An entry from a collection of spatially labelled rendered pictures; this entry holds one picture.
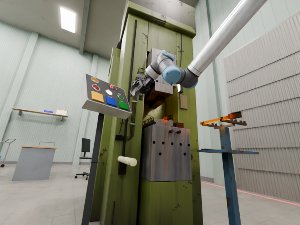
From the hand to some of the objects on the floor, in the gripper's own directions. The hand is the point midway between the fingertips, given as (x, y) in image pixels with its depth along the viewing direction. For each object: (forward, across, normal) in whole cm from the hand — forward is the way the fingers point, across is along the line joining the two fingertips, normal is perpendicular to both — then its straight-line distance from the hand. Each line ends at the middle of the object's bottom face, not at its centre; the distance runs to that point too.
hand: (131, 94), depth 98 cm
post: (+72, -9, -82) cm, 110 cm away
